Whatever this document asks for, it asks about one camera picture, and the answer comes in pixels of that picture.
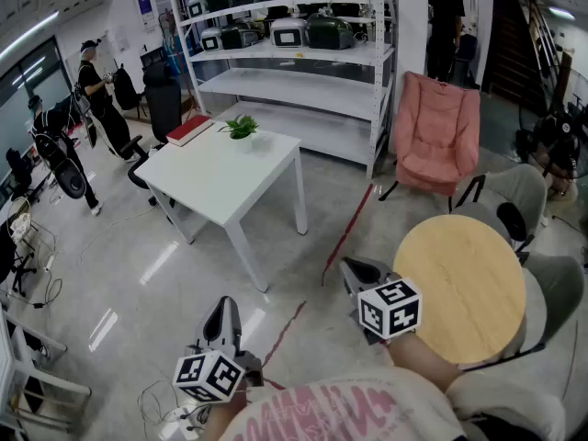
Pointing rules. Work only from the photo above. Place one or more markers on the dark wooden staircase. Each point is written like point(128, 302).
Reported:
point(510, 48)

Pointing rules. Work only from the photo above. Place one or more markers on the grey padded chair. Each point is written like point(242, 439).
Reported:
point(519, 186)
point(558, 287)

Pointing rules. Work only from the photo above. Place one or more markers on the thick red book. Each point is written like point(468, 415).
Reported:
point(188, 131)

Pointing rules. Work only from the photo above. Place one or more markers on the pink padded folding chair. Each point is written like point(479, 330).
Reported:
point(436, 136)

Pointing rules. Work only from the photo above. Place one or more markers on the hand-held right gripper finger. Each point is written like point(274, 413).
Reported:
point(349, 283)
point(383, 271)

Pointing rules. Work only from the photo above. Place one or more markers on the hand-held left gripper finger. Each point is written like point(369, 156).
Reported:
point(202, 338)
point(234, 329)

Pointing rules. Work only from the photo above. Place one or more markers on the ceiling strip light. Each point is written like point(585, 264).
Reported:
point(27, 37)

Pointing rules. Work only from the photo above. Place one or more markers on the dark-framed glass partition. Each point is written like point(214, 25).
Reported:
point(18, 108)

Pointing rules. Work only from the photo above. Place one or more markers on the white countertop appliance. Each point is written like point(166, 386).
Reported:
point(288, 32)
point(198, 6)
point(211, 40)

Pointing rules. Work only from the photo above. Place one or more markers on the person's right forearm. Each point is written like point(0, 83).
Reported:
point(422, 361)

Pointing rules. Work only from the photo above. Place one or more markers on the white metal shelving rack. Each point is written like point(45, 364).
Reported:
point(294, 85)

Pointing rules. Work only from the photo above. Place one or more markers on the white square table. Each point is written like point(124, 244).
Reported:
point(220, 177)

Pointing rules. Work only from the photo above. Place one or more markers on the green plant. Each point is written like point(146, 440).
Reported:
point(241, 129)

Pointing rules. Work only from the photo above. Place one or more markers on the black round cushion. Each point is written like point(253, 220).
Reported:
point(512, 221)

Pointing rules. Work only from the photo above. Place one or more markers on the round wooden table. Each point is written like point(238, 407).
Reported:
point(459, 287)

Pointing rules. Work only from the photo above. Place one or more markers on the person's left forearm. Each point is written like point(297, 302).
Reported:
point(220, 421)

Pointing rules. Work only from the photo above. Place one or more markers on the wooden coat stand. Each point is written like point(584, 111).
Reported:
point(190, 90)

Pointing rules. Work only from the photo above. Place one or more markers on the blue water container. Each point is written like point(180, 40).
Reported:
point(174, 55)

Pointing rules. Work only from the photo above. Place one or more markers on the black high-back office chair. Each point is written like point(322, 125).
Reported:
point(163, 104)

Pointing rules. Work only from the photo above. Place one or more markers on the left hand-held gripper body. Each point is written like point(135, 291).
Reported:
point(206, 377)

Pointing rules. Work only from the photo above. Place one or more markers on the blue wall poster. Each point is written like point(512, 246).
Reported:
point(147, 12)

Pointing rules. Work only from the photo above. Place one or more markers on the white power strip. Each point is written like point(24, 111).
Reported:
point(181, 418)
point(49, 262)

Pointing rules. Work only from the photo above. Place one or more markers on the white frame table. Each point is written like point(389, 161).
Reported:
point(41, 384)

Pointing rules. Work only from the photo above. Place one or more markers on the person's white pink-printed shirt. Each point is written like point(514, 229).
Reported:
point(321, 407)

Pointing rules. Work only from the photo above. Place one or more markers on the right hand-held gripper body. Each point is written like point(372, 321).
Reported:
point(390, 310)

